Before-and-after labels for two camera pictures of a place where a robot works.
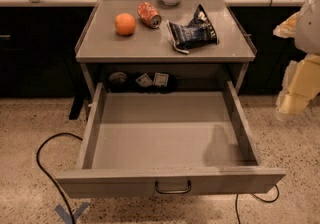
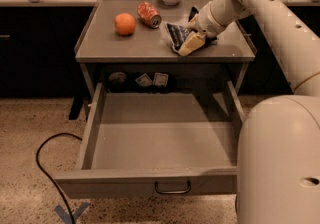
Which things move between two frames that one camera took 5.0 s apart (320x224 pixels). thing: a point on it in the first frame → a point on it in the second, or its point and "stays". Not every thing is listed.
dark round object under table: [118, 81] stays
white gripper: [309, 31] → [209, 22]
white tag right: [161, 79] stays
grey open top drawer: [166, 144] stays
